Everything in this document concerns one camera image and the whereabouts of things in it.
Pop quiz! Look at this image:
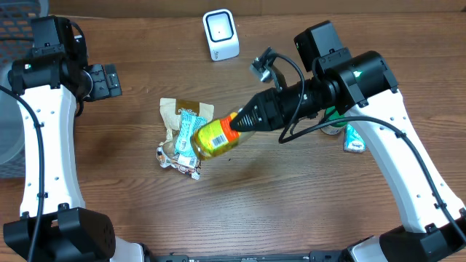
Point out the teal snack pack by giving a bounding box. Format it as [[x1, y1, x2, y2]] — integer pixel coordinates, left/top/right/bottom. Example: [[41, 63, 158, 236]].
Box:
[[175, 111, 208, 157]]

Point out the beige brown snack pouch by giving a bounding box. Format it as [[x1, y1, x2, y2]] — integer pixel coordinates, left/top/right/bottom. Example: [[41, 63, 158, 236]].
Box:
[[157, 98, 215, 180]]

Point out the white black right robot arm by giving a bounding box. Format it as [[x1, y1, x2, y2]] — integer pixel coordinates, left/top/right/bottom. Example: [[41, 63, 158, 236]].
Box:
[[230, 21, 465, 261]]

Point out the white jar green lid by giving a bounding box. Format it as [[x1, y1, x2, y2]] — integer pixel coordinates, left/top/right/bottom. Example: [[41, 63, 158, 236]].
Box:
[[320, 106, 347, 135]]

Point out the grey plastic mesh basket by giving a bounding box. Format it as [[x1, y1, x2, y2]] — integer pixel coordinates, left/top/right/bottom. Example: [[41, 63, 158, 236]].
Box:
[[1, 0, 50, 178]]

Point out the green white tissue pack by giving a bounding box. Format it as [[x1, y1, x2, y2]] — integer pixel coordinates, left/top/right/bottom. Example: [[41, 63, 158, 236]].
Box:
[[343, 124, 366, 153]]

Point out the white barcode scanner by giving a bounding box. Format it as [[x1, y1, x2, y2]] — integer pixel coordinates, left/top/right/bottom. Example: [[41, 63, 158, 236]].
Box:
[[202, 9, 240, 61]]

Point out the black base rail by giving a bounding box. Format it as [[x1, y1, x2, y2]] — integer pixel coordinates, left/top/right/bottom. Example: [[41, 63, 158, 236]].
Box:
[[151, 250, 348, 262]]

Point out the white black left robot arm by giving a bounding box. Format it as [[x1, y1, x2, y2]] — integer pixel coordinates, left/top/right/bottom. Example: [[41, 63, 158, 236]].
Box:
[[3, 16, 151, 261]]

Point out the yellow liquid bottle grey cap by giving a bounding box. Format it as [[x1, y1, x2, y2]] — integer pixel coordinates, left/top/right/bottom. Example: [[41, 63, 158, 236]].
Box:
[[191, 107, 255, 161]]

